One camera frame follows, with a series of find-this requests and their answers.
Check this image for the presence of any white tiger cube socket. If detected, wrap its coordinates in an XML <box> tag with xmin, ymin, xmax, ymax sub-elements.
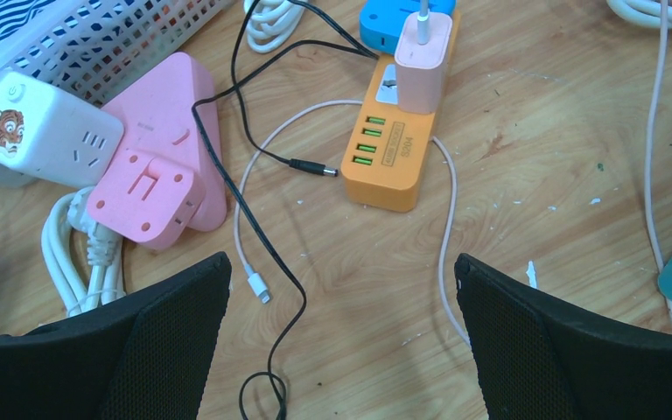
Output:
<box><xmin>0</xmin><ymin>70</ymin><xmax>124</xmax><ymax>189</ymax></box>

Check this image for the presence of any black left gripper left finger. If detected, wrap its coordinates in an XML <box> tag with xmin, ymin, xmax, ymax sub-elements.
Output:
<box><xmin>0</xmin><ymin>252</ymin><xmax>231</xmax><ymax>419</ymax></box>

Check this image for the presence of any pink triangular socket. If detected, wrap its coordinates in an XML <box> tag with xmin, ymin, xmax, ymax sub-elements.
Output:
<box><xmin>87</xmin><ymin>52</ymin><xmax>228</xmax><ymax>250</ymax></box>

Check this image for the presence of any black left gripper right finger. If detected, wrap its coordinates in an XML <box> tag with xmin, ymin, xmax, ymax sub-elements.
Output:
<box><xmin>454</xmin><ymin>253</ymin><xmax>672</xmax><ymax>419</ymax></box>

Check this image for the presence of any blue plug adapter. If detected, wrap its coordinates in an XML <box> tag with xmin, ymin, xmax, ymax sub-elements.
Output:
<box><xmin>359</xmin><ymin>0</ymin><xmax>459</xmax><ymax>59</ymax></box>

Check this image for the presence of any black adapter cable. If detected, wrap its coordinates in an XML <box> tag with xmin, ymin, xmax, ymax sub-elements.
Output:
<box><xmin>191</xmin><ymin>0</ymin><xmax>381</xmax><ymax>420</ymax></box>

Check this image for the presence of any white coiled power cord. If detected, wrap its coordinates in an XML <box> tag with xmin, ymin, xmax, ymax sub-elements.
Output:
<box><xmin>242</xmin><ymin>0</ymin><xmax>308</xmax><ymax>55</ymax></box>

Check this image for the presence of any pink USB charger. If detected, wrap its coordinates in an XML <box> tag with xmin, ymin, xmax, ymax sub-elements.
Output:
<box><xmin>394</xmin><ymin>11</ymin><xmax>454</xmax><ymax>115</ymax></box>

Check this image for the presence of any orange USB power strip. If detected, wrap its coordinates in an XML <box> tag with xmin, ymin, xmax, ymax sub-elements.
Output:
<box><xmin>340</xmin><ymin>10</ymin><xmax>461</xmax><ymax>213</ymax></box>

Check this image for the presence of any white bundled cord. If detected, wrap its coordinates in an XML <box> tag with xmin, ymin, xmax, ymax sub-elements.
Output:
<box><xmin>40</xmin><ymin>185</ymin><xmax>129</xmax><ymax>319</ymax></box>

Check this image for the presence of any pink charging cable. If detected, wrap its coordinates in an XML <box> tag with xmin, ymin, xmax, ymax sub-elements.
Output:
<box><xmin>232</xmin><ymin>0</ymin><xmax>473</xmax><ymax>349</ymax></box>

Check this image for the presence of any white plastic basket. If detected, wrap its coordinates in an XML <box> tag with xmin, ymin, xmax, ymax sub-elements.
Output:
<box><xmin>0</xmin><ymin>1</ymin><xmax>224</xmax><ymax>186</ymax></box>

